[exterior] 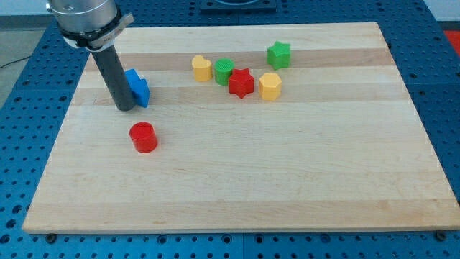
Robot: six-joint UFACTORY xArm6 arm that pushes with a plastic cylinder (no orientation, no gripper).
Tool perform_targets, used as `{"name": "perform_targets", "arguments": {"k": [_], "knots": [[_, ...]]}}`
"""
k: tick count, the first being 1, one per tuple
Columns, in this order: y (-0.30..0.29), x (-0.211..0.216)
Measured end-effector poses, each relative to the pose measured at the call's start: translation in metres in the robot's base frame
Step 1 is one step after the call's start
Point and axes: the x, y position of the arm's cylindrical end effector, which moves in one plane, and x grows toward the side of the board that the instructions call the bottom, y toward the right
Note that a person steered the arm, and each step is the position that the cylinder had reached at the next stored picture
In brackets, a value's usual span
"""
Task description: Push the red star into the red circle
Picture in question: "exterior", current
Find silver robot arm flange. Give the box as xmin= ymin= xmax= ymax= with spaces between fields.
xmin=46 ymin=0 xmax=134 ymax=52

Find yellow hexagon block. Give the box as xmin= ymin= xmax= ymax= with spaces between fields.
xmin=259 ymin=73 xmax=282 ymax=101

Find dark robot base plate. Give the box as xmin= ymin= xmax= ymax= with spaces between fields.
xmin=199 ymin=0 xmax=277 ymax=13

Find black floor cable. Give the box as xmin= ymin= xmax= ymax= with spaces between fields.
xmin=0 ymin=54 xmax=32 ymax=70

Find blue arrow block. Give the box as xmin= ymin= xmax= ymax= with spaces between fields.
xmin=124 ymin=69 xmax=150 ymax=108

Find green cylinder block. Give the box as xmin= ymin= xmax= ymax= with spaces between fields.
xmin=214 ymin=58 xmax=234 ymax=86

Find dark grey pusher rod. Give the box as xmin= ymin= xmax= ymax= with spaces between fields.
xmin=92 ymin=46 xmax=136 ymax=112

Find green star block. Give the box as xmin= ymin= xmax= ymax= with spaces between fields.
xmin=267 ymin=41 xmax=291 ymax=70

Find red star block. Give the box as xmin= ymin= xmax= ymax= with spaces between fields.
xmin=229 ymin=68 xmax=254 ymax=99

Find light wooden board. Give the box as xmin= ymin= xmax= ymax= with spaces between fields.
xmin=23 ymin=22 xmax=459 ymax=234

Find red cylinder block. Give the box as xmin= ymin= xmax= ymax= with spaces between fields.
xmin=129 ymin=122 xmax=158 ymax=153

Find yellow heart block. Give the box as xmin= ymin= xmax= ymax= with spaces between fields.
xmin=191 ymin=55 xmax=213 ymax=82

